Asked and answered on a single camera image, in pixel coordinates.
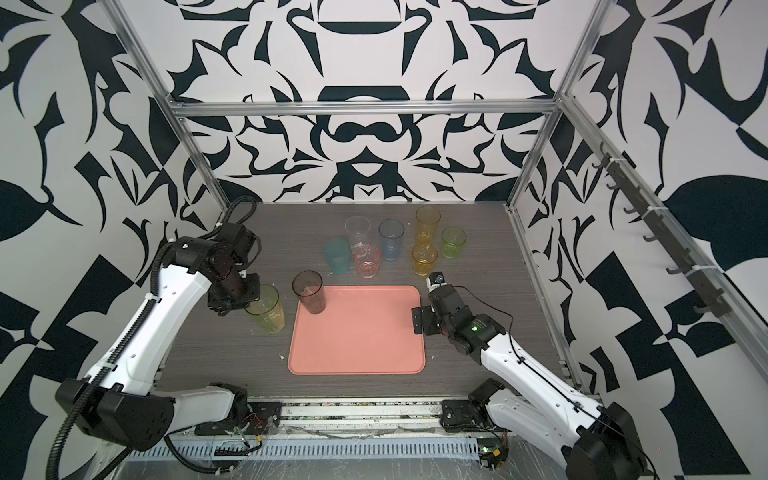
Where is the tall green glass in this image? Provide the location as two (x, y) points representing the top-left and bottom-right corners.
(245, 284), (285, 333)

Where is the tall dark grey glass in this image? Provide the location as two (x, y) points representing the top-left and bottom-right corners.
(292, 270), (326, 315)

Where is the tall clear glass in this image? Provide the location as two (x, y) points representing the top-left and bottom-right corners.
(344, 215), (371, 251)

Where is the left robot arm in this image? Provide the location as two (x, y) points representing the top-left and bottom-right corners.
(45, 195), (262, 479)

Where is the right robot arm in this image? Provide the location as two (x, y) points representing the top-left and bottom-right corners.
(412, 281), (655, 479)

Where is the pink tray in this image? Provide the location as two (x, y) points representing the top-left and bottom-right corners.
(288, 285), (426, 376)

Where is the short yellow glass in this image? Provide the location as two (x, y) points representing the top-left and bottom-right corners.
(411, 243), (439, 277)

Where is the short green glass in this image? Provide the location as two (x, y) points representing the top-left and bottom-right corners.
(441, 226), (467, 259)

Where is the short pink glass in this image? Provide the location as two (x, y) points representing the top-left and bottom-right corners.
(353, 244), (381, 279)

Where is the tall yellow glass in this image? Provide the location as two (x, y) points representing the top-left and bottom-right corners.
(415, 205), (442, 244)

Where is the tall blue glass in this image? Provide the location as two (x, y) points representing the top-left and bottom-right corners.
(378, 219), (405, 262)

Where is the teal glass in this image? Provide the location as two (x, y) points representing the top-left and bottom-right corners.
(323, 237), (351, 275)

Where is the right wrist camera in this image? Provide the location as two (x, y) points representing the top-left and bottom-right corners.
(427, 271), (447, 293)

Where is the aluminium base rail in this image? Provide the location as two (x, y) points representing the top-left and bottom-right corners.
(113, 397), (601, 442)

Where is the white cable duct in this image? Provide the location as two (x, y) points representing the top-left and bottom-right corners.
(128, 436), (481, 462)

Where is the black hook rail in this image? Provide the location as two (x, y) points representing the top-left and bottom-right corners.
(593, 143), (733, 318)

